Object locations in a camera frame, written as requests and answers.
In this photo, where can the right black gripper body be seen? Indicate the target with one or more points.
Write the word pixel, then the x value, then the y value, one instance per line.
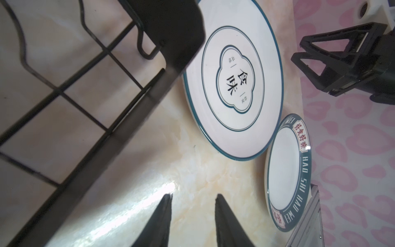
pixel 374 72

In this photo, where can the white plate blue clover outline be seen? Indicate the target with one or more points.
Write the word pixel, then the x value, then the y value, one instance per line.
pixel 235 85

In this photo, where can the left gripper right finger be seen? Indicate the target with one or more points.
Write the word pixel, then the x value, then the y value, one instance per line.
pixel 229 231

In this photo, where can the white plate dark lettered rim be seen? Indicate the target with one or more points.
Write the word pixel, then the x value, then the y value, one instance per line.
pixel 288 172

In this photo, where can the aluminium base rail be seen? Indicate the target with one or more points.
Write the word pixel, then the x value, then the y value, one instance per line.
pixel 309 231

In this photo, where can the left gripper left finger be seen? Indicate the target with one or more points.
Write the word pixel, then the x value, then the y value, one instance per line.
pixel 157 230

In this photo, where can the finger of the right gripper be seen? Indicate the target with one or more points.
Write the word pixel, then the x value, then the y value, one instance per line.
pixel 333 40
pixel 329 80

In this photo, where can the black wire dish rack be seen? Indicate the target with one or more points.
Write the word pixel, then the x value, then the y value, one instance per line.
pixel 78 79

